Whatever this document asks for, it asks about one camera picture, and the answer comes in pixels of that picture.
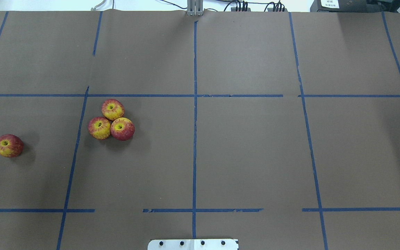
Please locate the lone red yellow apple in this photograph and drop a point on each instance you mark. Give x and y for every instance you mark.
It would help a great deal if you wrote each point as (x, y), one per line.
(10, 146)

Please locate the right red yellow apple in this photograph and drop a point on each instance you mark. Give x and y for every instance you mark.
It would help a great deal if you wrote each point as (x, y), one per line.
(122, 129)

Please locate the back red yellow apple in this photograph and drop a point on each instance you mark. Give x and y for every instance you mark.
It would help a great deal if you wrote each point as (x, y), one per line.
(112, 109)

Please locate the left red yellow apple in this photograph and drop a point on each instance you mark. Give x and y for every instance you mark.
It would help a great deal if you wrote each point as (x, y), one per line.
(99, 128)

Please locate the black device with label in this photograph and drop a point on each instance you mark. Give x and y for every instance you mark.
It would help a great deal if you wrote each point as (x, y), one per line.
(341, 6)

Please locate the grey aluminium frame post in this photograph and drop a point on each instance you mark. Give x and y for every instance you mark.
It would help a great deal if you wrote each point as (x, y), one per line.
(195, 8)

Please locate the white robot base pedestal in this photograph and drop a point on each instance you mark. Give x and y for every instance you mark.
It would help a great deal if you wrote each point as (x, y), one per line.
(193, 244)

